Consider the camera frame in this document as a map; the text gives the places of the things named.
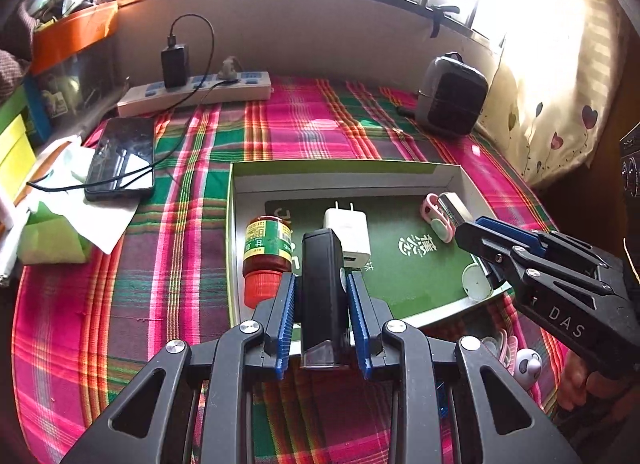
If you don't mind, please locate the brown patterned cloth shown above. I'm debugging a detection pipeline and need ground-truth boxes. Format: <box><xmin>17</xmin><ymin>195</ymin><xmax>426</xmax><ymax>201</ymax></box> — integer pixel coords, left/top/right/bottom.
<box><xmin>0</xmin><ymin>49</ymin><xmax>32</xmax><ymax>105</ymax></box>

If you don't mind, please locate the lime green cardboard box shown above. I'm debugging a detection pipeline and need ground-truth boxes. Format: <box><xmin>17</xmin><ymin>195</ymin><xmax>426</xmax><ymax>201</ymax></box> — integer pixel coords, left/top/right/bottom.
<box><xmin>0</xmin><ymin>114</ymin><xmax>38</xmax><ymax>195</ymax></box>
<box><xmin>0</xmin><ymin>89</ymin><xmax>28</xmax><ymax>135</ymax></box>

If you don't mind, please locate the white power strip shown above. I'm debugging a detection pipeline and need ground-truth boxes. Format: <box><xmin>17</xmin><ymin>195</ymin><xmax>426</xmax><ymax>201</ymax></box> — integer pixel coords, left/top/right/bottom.
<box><xmin>116</xmin><ymin>71</ymin><xmax>273</xmax><ymax>117</ymax></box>

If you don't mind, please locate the brown bottle with red cap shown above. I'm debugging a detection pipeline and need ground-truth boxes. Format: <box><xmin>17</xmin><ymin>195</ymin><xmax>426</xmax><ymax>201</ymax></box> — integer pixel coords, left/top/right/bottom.
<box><xmin>243</xmin><ymin>215</ymin><xmax>292</xmax><ymax>309</ymax></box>

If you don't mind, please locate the black smartphone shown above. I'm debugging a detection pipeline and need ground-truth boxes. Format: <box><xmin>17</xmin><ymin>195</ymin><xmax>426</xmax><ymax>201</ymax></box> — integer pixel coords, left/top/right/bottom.
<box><xmin>84</xmin><ymin>117</ymin><xmax>156</xmax><ymax>202</ymax></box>

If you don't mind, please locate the pink plastic clip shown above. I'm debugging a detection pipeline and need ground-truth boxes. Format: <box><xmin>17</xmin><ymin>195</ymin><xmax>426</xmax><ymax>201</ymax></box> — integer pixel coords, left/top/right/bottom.
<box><xmin>480</xmin><ymin>334</ymin><xmax>521</xmax><ymax>375</ymax></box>
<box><xmin>420</xmin><ymin>192</ymin><xmax>456</xmax><ymax>242</ymax></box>

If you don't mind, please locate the shallow green cardboard box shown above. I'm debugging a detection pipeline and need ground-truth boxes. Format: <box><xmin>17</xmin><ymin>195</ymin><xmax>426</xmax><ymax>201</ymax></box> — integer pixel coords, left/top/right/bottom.
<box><xmin>227</xmin><ymin>160</ymin><xmax>516</xmax><ymax>330</ymax></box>

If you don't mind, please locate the black bike light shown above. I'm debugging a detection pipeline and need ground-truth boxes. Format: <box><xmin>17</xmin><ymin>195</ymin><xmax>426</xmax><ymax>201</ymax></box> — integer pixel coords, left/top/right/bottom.
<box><xmin>298</xmin><ymin>228</ymin><xmax>351</xmax><ymax>370</ymax></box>

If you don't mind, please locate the clear glass case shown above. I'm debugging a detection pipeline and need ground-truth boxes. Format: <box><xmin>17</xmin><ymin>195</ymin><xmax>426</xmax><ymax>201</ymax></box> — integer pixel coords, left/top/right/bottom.
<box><xmin>30</xmin><ymin>36</ymin><xmax>121</xmax><ymax>141</ymax></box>

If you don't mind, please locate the plaid blanket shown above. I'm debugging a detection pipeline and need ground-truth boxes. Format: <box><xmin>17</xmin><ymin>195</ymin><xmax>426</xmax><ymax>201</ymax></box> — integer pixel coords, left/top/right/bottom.
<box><xmin>12</xmin><ymin>75</ymin><xmax>560</xmax><ymax>464</ymax></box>

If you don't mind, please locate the white tissue paper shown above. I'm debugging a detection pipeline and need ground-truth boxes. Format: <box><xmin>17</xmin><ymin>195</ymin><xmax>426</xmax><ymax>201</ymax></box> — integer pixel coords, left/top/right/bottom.
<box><xmin>30</xmin><ymin>144</ymin><xmax>138</xmax><ymax>255</ymax></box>

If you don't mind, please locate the grey panda face gadget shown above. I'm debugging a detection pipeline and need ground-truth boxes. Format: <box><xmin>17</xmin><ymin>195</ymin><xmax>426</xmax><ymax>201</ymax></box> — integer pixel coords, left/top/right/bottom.
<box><xmin>515</xmin><ymin>348</ymin><xmax>544</xmax><ymax>388</ymax></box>

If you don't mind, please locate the green tissue pack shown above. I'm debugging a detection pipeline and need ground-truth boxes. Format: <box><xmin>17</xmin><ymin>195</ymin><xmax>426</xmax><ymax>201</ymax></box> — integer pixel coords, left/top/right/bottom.
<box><xmin>17</xmin><ymin>204</ymin><xmax>91</xmax><ymax>265</ymax></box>

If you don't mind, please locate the white charger adapter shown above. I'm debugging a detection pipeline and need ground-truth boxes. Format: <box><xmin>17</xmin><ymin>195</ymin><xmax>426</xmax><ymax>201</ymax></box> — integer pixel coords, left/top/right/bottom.
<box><xmin>322</xmin><ymin>201</ymin><xmax>372</xmax><ymax>267</ymax></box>

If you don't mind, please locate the silver black rectangular lighter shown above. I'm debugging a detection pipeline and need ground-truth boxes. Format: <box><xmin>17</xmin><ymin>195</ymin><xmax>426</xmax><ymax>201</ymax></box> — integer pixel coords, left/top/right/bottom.
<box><xmin>439</xmin><ymin>191</ymin><xmax>476</xmax><ymax>230</ymax></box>

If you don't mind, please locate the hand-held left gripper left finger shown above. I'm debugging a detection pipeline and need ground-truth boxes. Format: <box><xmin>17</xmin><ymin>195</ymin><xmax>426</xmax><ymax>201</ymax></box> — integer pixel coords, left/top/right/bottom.
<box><xmin>60</xmin><ymin>273</ymin><xmax>298</xmax><ymax>464</ymax></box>

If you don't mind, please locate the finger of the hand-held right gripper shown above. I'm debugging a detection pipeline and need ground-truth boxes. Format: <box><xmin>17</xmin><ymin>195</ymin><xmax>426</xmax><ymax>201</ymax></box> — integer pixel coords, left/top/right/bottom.
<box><xmin>474</xmin><ymin>215</ymin><xmax>625</xmax><ymax>281</ymax></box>
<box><xmin>454</xmin><ymin>220</ymin><xmax>627</xmax><ymax>306</ymax></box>

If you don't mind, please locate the person's right hand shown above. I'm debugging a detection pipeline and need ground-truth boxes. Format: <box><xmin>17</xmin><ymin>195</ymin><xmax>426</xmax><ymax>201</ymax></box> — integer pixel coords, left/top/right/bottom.
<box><xmin>555</xmin><ymin>350</ymin><xmax>617</xmax><ymax>410</ymax></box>

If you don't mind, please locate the orange box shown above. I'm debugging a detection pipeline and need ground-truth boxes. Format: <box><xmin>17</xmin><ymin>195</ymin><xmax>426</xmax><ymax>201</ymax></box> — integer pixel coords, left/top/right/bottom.
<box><xmin>30</xmin><ymin>1</ymin><xmax>119</xmax><ymax>75</ymax></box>

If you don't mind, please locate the grey portable heater fan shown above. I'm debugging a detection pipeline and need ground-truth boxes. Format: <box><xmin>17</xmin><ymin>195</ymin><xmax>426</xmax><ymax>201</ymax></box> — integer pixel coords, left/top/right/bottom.
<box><xmin>416</xmin><ymin>53</ymin><xmax>489</xmax><ymax>137</ymax></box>

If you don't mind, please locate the black plug-in charger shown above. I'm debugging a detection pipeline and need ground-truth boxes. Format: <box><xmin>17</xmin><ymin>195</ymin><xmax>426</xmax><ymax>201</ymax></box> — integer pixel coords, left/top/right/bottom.
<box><xmin>161</xmin><ymin>44</ymin><xmax>192</xmax><ymax>90</ymax></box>

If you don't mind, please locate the white plastic tube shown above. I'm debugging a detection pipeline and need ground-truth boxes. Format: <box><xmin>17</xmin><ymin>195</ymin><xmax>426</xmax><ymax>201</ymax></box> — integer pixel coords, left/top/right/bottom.
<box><xmin>0</xmin><ymin>194</ymin><xmax>32</xmax><ymax>288</ymax></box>

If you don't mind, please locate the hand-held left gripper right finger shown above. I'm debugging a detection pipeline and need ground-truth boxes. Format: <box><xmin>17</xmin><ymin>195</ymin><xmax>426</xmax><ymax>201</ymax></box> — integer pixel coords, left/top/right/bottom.
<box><xmin>346</xmin><ymin>271</ymin><xmax>581</xmax><ymax>464</ymax></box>

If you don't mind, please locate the white round lid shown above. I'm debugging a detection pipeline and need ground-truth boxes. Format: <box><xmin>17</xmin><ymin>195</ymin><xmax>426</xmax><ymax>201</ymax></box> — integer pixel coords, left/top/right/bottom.
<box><xmin>461</xmin><ymin>264</ymin><xmax>493</xmax><ymax>301</ymax></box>

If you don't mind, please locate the black charger cable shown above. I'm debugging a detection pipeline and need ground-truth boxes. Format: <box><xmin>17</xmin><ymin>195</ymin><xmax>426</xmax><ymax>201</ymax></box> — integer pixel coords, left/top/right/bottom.
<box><xmin>27</xmin><ymin>14</ymin><xmax>236</xmax><ymax>193</ymax></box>

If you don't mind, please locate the cream curtain with hearts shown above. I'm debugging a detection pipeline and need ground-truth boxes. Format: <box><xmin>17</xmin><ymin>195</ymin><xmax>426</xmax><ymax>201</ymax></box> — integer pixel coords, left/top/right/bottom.
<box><xmin>495</xmin><ymin>0</ymin><xmax>623</xmax><ymax>187</ymax></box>

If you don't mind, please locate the black strap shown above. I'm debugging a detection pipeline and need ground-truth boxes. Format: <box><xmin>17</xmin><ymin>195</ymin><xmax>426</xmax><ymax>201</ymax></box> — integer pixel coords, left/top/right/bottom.
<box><xmin>429</xmin><ymin>5</ymin><xmax>461</xmax><ymax>39</ymax></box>

